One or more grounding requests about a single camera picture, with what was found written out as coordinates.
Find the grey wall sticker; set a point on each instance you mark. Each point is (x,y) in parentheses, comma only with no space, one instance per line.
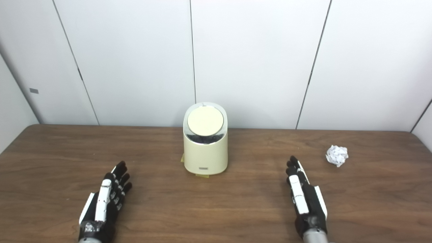
(33,90)

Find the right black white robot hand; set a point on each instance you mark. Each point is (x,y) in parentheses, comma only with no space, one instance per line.
(308,206)

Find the cream-colored desktop bin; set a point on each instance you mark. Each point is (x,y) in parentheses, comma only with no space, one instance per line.
(205,153)

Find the white paper ball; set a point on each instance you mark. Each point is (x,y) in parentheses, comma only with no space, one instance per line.
(336,155)

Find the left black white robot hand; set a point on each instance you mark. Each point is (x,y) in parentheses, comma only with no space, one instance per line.
(105,202)

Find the wide yellow tape piece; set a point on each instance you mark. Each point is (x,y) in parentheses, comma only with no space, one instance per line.
(202,175)

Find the cream round bin lid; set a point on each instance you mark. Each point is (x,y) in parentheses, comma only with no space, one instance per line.
(205,120)

